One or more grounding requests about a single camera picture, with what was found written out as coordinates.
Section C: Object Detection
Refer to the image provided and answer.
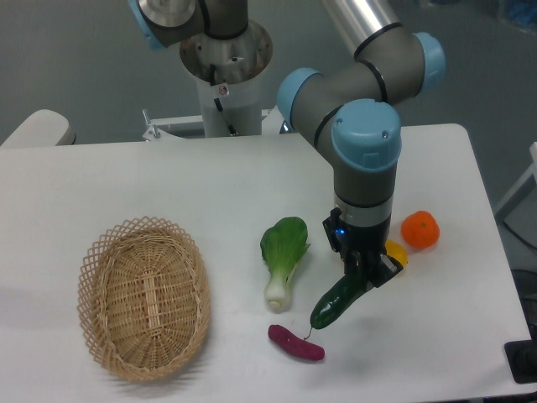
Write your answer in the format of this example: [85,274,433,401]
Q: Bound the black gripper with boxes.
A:
[337,219,404,291]

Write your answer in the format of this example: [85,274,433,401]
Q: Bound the dark green cucumber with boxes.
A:
[304,275,367,340]

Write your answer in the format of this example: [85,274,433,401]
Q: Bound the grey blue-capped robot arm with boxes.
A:
[130,1,446,287]

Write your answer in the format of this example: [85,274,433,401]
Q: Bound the yellow lemon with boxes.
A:
[385,239,408,267]

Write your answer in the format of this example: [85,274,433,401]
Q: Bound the orange tangerine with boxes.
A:
[400,211,441,249]

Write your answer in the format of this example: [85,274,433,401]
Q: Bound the green bok choy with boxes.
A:
[260,217,310,313]

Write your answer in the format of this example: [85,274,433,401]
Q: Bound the purple sweet potato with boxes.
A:
[268,324,325,362]

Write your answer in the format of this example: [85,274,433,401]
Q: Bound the black device at table edge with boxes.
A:
[504,339,536,385]

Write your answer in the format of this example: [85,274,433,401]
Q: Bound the woven wicker basket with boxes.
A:
[77,217,211,382]

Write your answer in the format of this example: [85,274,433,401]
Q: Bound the white chair armrest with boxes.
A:
[1,109,76,149]

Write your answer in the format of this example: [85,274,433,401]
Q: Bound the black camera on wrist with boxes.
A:
[322,207,345,253]

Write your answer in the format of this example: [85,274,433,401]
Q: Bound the white frame at right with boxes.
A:
[493,142,536,222]

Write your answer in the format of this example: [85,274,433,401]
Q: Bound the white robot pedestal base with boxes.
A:
[143,20,292,141]

